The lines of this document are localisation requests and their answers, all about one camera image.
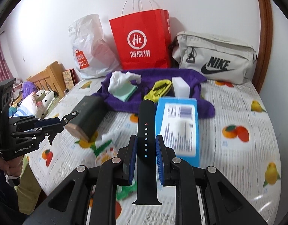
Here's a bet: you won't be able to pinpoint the black watch strap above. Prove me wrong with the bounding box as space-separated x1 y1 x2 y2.
132 100 164 205

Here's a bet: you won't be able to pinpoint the mint green cloth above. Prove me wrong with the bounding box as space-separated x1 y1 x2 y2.
108 83 137 102

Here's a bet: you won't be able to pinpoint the white sponge block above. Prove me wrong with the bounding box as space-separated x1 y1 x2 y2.
172 77 190 98

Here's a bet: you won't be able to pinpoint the white gloves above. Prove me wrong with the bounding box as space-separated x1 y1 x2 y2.
108 71 141 94

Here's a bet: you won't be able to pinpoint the person's left hand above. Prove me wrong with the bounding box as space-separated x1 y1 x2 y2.
0 156 23 177

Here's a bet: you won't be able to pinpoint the spotted plush toy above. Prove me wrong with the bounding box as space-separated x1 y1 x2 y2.
35 89 55 118

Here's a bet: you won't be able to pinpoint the striped bedding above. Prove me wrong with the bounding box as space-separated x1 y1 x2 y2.
12 92 44 118

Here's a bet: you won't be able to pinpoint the green white wrapper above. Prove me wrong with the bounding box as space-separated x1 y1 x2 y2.
74 133 137 201

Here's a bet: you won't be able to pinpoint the purple plush toy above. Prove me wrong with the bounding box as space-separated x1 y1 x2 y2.
22 81 38 99

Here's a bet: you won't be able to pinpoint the wooden bed headboard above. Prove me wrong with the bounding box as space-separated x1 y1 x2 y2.
27 61 66 99

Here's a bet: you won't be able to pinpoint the patterned book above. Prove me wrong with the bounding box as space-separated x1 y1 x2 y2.
62 69 76 90

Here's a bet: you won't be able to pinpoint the blue tissue box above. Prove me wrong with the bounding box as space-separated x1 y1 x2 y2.
155 97 200 167

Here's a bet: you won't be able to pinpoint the purple towel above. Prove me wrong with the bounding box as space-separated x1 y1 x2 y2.
93 68 215 119

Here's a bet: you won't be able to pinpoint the white Miniso plastic bag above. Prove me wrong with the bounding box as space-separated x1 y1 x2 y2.
68 14 121 79

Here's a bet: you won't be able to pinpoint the fruit pattern tablecloth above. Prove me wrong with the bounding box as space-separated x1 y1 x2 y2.
28 80 281 224

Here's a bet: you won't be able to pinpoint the grey Nike waist bag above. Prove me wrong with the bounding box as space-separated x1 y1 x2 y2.
172 31 257 84

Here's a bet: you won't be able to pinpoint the red Haidilao paper bag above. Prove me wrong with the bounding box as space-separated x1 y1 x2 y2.
109 9 171 70

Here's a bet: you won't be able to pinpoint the brown wooden door frame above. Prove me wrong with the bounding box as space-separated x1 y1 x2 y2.
252 0 273 93

